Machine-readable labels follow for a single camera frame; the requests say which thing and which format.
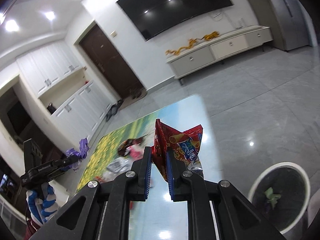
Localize purple wrapper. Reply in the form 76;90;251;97
66;138;89;160

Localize red snack bag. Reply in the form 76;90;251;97
152;119;203;180

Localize white round trash bin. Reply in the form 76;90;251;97
248;162;311;235

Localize blue white gloved hand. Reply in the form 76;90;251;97
26;183;59;226

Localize white printed plastic bag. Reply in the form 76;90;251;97
106;158;131;173

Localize dark brown snack wrapper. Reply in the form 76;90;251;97
117;137;143;157

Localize pink wrapper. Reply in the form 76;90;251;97
129;144;144;161

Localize grey slippers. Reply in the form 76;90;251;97
106;99;124;122

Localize brown door mat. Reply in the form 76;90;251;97
118;88;147;110

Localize white shoe cabinet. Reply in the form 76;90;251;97
16;41;112;143

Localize dark brown entrance door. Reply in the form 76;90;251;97
79;24;144;99

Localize white TV cabinet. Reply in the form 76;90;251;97
167;25;273;80

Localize golden dragon ornament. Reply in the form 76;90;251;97
165;31;220;56

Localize grey refrigerator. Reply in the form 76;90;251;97
268;0;318;52

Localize wall-mounted black television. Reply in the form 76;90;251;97
117;0;233;41

